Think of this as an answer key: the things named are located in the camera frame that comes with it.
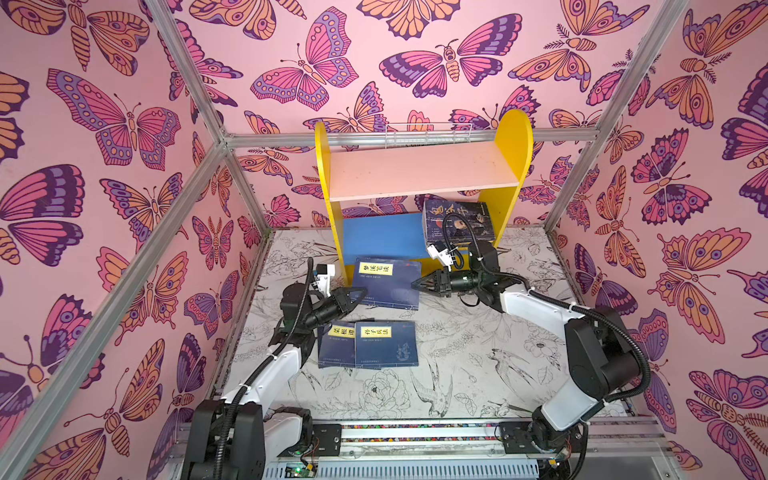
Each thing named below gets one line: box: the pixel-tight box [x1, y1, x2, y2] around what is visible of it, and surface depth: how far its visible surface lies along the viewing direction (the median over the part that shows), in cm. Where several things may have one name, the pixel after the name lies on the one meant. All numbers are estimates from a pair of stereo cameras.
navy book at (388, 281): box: [352, 256, 422, 311], surface depth 81 cm
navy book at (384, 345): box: [355, 321, 419, 370], surface depth 89 cm
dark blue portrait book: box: [423, 200, 496, 245], surface depth 96 cm
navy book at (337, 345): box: [318, 321, 356, 369], surface depth 89 cm
